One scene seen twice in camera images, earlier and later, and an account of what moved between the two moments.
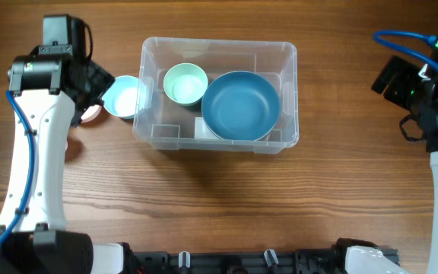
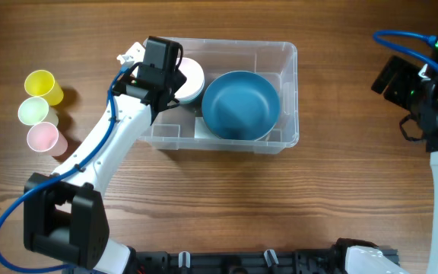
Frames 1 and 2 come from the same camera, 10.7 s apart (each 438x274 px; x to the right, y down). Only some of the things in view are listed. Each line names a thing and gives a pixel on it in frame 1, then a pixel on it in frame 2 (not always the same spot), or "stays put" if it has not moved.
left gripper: (103, 79) -> (179, 78)
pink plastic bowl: (91, 112) -> (193, 86)
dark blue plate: (240, 105) stays put
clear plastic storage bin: (219, 94) stays put
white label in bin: (201, 130) stays put
